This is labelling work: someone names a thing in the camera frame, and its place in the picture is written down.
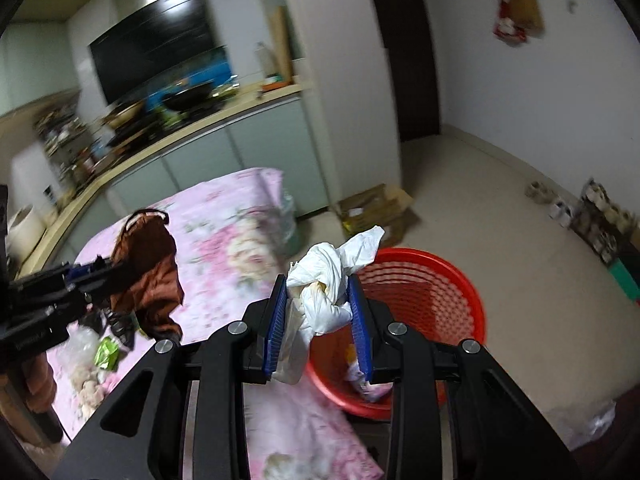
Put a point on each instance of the golden pan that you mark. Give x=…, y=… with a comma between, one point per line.
x=125, y=115

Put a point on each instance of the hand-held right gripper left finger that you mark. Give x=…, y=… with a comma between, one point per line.
x=277, y=325

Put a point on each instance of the wooden cutting board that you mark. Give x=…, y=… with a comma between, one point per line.
x=281, y=45

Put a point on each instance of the black shoe rack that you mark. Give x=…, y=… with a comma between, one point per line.
x=580, y=220

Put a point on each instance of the black gas stove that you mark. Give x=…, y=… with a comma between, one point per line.
x=145, y=132

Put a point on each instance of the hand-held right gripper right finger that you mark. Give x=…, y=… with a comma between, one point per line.
x=360, y=330

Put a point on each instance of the floral pink blanket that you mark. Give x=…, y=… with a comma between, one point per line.
x=225, y=240

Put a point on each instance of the cardboard box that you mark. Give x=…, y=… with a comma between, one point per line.
x=370, y=205

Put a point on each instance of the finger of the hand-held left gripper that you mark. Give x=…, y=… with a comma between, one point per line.
x=97, y=290
x=80, y=272

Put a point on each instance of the red plastic basket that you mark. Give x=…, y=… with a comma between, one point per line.
x=440, y=300

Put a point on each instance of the brown bag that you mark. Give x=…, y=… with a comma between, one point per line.
x=525, y=5
x=150, y=270

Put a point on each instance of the black wok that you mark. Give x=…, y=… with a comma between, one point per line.
x=187, y=97

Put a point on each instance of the beige crumpled paper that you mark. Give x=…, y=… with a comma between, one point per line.
x=90, y=390

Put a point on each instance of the pale wall cabinets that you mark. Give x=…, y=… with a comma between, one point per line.
x=35, y=70

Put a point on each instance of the metal spice rack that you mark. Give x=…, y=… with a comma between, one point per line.
x=65, y=150

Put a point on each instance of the person's left hand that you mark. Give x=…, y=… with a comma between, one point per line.
x=40, y=385

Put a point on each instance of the kitchen counter with cabinets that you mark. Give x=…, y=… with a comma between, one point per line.
x=210, y=165

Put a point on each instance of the bin with plastic liner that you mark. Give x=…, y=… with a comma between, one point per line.
x=290, y=220

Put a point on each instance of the white shoe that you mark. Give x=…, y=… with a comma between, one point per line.
x=566, y=216
x=555, y=207

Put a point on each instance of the red hanging bag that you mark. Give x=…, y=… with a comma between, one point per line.
x=507, y=25

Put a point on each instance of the large clear plastic bag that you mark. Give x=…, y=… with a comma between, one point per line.
x=590, y=420

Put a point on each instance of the orange dish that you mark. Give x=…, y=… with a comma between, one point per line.
x=275, y=85

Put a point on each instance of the white plastic bag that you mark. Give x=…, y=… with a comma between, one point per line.
x=325, y=270

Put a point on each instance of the black range hood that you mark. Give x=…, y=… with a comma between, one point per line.
x=155, y=45

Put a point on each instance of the stack of shoe boxes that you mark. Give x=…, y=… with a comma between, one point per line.
x=625, y=270

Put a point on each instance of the white rice cooker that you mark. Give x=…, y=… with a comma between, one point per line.
x=25, y=232

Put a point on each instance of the brown hanging bag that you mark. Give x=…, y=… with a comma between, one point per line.
x=525, y=5

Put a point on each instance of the green snack packet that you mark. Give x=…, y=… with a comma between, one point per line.
x=106, y=355

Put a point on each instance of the white plastic bottle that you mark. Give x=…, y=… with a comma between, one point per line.
x=265, y=60

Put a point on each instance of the dark wooden door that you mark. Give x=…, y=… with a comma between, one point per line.
x=405, y=50

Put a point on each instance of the beige shoe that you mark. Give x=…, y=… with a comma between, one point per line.
x=532, y=190
x=543, y=194

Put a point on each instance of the group of assorted shoes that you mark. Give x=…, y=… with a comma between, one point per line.
x=607, y=215

